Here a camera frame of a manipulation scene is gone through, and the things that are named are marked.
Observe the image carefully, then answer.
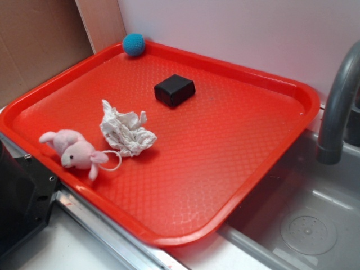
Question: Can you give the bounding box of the pink plush bunny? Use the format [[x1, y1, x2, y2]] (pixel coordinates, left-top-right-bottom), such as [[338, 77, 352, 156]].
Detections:
[[39, 129, 122, 181]]

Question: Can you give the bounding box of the brown cardboard panel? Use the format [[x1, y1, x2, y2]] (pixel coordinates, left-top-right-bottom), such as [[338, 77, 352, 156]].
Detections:
[[1, 1, 125, 107]]

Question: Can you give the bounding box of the black box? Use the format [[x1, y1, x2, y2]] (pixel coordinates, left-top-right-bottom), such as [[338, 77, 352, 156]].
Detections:
[[154, 74, 196, 107]]

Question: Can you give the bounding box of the blue crocheted ball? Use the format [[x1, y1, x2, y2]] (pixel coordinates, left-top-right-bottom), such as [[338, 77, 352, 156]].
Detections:
[[123, 33, 145, 57]]

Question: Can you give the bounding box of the grey toy faucet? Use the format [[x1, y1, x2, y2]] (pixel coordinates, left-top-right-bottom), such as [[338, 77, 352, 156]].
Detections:
[[316, 42, 359, 165]]

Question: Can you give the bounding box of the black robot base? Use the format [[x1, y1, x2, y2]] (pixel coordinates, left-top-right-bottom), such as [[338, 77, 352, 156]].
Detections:
[[1, 143, 59, 260]]

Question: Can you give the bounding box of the silver metal rail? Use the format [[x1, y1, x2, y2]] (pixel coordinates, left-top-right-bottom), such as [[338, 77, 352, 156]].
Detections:
[[0, 132, 186, 270]]

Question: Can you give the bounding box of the red plastic tray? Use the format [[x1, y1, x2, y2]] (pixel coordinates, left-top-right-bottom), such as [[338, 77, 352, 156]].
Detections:
[[1, 42, 320, 247]]

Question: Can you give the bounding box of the crumpled white cloth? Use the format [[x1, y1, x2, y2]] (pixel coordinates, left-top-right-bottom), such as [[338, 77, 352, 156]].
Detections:
[[100, 100, 157, 157]]

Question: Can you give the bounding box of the grey toy sink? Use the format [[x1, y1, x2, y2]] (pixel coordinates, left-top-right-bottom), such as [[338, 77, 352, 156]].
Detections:
[[219, 131, 359, 269]]

